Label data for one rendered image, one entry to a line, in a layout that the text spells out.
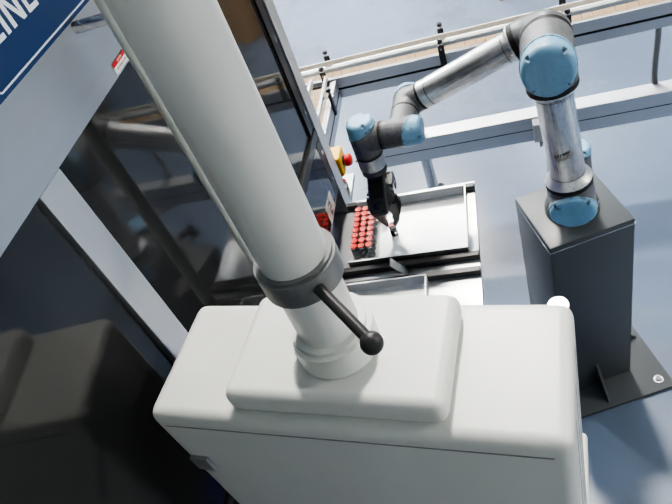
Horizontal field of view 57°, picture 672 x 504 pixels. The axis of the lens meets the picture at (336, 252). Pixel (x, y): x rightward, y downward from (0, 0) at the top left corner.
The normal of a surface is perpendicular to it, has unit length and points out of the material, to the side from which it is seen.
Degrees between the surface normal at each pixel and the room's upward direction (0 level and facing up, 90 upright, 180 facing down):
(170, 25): 90
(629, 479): 0
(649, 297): 0
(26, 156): 90
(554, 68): 83
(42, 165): 90
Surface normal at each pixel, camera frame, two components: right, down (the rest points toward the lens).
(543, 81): -0.23, 0.64
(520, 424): -0.30, -0.68
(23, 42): 0.95, -0.14
